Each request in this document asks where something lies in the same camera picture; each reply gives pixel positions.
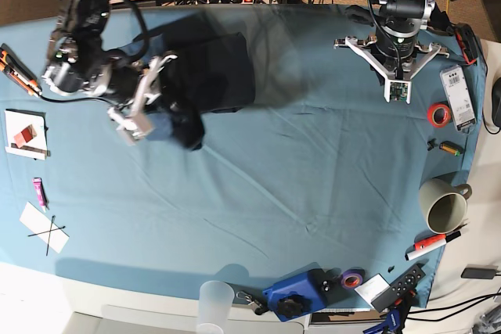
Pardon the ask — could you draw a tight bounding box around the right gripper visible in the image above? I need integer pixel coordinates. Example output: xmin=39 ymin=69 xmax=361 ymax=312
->
xmin=100 ymin=51 xmax=205 ymax=151

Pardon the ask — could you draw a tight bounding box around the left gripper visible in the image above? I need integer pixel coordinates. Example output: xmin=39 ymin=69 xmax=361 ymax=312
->
xmin=333 ymin=31 xmax=449 ymax=72

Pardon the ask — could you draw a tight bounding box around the dark blue T-shirt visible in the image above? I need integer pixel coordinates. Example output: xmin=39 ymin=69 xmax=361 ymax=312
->
xmin=146 ymin=33 xmax=256 ymax=146

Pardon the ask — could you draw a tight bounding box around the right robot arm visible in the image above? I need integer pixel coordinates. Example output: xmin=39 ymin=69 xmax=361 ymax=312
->
xmin=42 ymin=0 xmax=205 ymax=150

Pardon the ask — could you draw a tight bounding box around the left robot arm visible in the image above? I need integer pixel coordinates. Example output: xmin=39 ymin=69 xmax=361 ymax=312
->
xmin=334 ymin=0 xmax=449 ymax=92

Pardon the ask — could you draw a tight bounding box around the red black clamp tool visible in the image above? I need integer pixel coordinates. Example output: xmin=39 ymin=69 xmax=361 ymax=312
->
xmin=454 ymin=23 xmax=478 ymax=65

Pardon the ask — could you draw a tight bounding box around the red tape roll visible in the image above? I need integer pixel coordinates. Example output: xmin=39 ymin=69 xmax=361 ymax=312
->
xmin=427 ymin=102 xmax=452 ymax=128

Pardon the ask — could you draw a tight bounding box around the small black clip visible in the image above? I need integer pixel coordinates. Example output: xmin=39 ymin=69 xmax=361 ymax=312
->
xmin=427 ymin=138 xmax=437 ymax=152

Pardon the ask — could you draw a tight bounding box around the orange green battery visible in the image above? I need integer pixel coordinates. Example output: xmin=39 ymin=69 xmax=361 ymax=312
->
xmin=439 ymin=142 xmax=463 ymax=156

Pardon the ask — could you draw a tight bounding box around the light blue table cloth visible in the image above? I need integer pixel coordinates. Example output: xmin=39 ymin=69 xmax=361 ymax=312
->
xmin=1 ymin=5 xmax=480 ymax=299

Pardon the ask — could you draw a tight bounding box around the red wooden block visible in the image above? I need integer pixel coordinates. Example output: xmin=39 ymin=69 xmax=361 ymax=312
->
xmin=13 ymin=124 xmax=37 ymax=149

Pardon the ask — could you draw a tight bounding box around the white notepad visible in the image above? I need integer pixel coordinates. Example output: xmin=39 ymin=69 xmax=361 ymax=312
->
xmin=5 ymin=110 xmax=49 ymax=160

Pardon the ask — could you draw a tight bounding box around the beige ceramic mug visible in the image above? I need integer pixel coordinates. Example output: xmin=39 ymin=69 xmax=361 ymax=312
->
xmin=419 ymin=178 xmax=472 ymax=234

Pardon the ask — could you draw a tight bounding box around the pink glue tube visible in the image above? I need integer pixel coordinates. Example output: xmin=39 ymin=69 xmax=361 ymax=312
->
xmin=32 ymin=178 xmax=48 ymax=213

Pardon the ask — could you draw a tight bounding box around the black hairpin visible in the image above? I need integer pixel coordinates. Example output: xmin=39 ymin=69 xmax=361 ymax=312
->
xmin=45 ymin=215 xmax=56 ymax=256
xmin=28 ymin=226 xmax=66 ymax=237

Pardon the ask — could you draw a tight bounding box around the orange utility knife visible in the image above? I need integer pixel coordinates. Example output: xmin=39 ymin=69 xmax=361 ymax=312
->
xmin=1 ymin=44 xmax=42 ymax=98

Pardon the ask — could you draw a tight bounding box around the white paper card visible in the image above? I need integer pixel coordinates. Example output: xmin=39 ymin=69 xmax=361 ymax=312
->
xmin=20 ymin=203 xmax=69 ymax=253

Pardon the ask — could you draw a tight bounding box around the translucent plastic cup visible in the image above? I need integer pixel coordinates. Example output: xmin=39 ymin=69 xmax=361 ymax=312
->
xmin=196 ymin=281 xmax=235 ymax=333

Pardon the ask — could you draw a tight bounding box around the red white marker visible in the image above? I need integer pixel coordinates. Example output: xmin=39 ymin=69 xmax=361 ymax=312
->
xmin=405 ymin=231 xmax=461 ymax=260

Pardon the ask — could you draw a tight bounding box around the metal carabiner keyring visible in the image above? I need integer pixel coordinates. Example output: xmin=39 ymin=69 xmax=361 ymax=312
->
xmin=236 ymin=290 xmax=269 ymax=316

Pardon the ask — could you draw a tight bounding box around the blue plastic fixture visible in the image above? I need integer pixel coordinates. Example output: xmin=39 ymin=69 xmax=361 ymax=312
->
xmin=262 ymin=270 xmax=327 ymax=322

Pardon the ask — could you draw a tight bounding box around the purple tape roll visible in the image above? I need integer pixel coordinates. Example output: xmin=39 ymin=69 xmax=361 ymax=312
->
xmin=340 ymin=268 xmax=365 ymax=290

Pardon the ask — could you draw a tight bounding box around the black power adapter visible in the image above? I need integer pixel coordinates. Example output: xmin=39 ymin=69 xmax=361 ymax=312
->
xmin=460 ymin=267 xmax=500 ymax=280

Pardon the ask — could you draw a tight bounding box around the black remote control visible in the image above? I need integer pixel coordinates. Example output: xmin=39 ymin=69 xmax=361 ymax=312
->
xmin=371 ymin=263 xmax=425 ymax=312

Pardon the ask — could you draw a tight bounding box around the white sticky note pad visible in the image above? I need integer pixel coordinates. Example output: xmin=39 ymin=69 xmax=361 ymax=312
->
xmin=355 ymin=274 xmax=389 ymax=306

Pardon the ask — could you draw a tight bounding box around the blue black spring clamp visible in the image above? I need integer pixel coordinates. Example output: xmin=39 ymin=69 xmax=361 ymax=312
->
xmin=362 ymin=289 xmax=417 ymax=334

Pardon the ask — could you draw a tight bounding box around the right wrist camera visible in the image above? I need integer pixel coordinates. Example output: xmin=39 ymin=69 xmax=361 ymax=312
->
xmin=107 ymin=107 xmax=154 ymax=145

